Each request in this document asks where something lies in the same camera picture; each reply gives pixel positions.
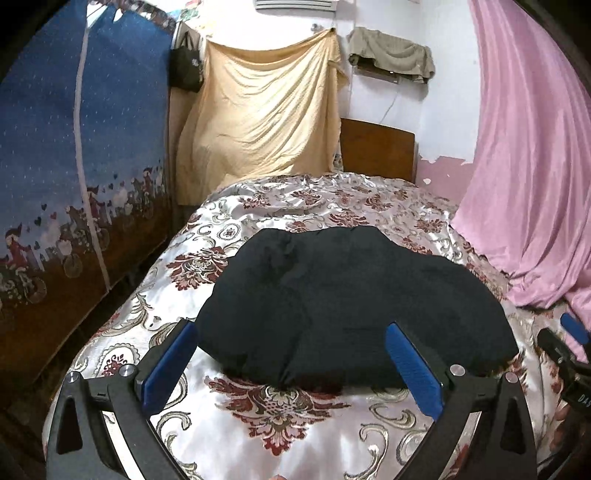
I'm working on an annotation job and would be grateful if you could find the olive towel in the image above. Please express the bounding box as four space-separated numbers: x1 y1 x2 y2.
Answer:
347 27 436 85

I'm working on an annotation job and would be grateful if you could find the thin wall cable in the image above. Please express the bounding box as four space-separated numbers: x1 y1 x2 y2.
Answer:
381 82 403 119

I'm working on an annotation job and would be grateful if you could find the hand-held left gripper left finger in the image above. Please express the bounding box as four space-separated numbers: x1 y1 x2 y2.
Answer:
45 318 199 480

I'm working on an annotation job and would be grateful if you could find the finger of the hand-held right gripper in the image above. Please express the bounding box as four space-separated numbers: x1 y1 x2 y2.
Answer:
560 312 591 347

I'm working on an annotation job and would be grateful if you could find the wooden headboard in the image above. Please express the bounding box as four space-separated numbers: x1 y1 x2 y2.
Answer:
339 117 419 184

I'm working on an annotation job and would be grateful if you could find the dark padded jacket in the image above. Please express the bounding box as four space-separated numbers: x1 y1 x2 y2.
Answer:
196 225 520 389

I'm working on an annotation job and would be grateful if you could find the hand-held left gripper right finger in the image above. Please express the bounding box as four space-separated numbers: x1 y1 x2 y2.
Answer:
385 322 539 480

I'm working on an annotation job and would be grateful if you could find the cream hanging cloth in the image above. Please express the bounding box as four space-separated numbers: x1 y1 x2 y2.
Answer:
177 28 350 207

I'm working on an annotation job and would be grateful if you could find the pink curtain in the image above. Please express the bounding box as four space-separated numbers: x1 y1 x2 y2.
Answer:
450 0 591 311

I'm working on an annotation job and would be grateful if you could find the black hanging bag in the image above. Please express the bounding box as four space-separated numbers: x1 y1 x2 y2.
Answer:
168 30 205 92

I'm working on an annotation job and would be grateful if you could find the blue printed wardrobe cover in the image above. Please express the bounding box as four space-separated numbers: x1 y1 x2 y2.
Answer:
0 2 179 386

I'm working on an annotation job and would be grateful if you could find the floral satin bedspread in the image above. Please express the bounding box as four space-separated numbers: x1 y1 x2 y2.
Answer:
41 172 591 480

